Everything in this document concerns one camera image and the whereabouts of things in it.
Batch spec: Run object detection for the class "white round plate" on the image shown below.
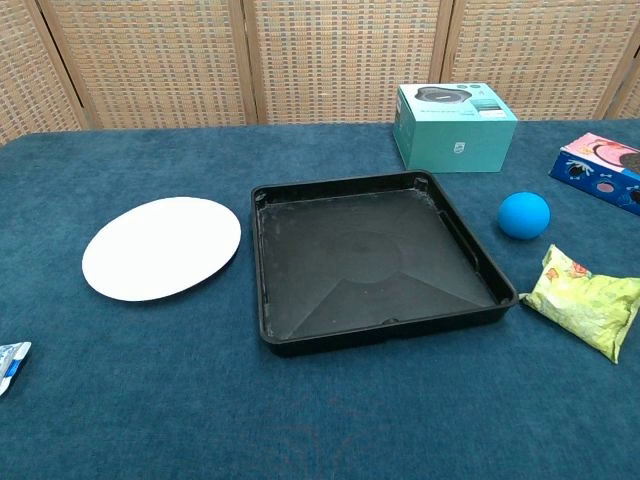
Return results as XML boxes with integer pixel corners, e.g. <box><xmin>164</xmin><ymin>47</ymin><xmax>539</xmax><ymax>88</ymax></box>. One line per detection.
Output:
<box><xmin>81</xmin><ymin>196</ymin><xmax>243</xmax><ymax>303</ymax></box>

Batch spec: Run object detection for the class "black square plastic tray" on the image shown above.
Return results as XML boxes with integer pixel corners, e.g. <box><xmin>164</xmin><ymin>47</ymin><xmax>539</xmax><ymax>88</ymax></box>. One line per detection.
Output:
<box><xmin>250</xmin><ymin>169</ymin><xmax>519</xmax><ymax>359</ymax></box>

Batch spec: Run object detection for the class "teal speaker box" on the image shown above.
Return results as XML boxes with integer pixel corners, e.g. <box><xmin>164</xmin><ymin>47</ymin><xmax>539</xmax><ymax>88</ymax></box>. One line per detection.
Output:
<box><xmin>392</xmin><ymin>82</ymin><xmax>519</xmax><ymax>174</ymax></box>

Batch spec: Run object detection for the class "woven folding screen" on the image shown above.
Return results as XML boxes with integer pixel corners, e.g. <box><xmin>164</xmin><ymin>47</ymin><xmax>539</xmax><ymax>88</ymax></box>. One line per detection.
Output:
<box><xmin>0</xmin><ymin>0</ymin><xmax>640</xmax><ymax>146</ymax></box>

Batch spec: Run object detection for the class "blue table cloth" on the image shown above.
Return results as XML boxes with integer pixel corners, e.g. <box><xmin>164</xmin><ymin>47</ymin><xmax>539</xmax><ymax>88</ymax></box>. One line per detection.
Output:
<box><xmin>0</xmin><ymin>118</ymin><xmax>640</xmax><ymax>480</ymax></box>

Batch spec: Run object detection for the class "blue ball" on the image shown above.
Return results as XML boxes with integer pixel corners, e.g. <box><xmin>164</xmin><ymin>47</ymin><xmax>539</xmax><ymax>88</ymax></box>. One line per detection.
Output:
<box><xmin>497</xmin><ymin>190</ymin><xmax>552</xmax><ymax>241</ymax></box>

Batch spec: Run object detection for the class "yellow-green snack packet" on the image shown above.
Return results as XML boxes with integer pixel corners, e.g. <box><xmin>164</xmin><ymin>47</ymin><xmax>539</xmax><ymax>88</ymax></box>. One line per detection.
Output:
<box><xmin>519</xmin><ymin>244</ymin><xmax>640</xmax><ymax>365</ymax></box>

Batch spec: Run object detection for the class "blue pink cookie box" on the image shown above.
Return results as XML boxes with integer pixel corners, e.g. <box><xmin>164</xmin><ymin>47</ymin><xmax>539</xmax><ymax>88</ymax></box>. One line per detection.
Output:
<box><xmin>548</xmin><ymin>132</ymin><xmax>640</xmax><ymax>217</ymax></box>

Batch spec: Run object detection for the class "white blue toothpaste tube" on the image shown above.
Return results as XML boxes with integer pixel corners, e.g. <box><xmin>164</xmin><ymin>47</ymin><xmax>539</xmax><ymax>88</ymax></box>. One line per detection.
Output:
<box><xmin>0</xmin><ymin>341</ymin><xmax>33</xmax><ymax>397</ymax></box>

